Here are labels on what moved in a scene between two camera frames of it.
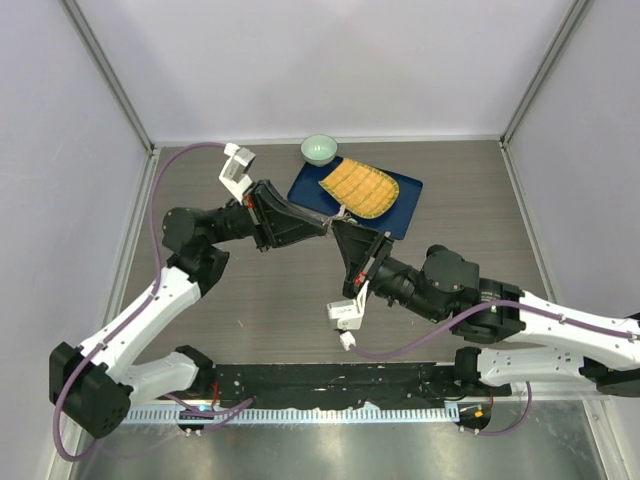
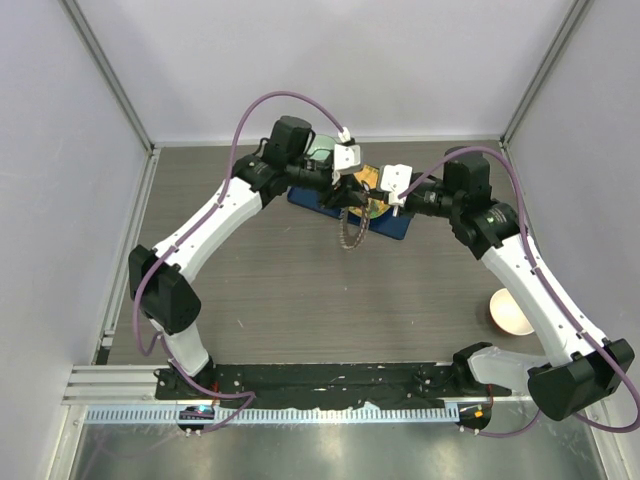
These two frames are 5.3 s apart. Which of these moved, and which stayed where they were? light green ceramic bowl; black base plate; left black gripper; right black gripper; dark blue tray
Moved: right black gripper; left black gripper
Stayed: dark blue tray; black base plate; light green ceramic bowl
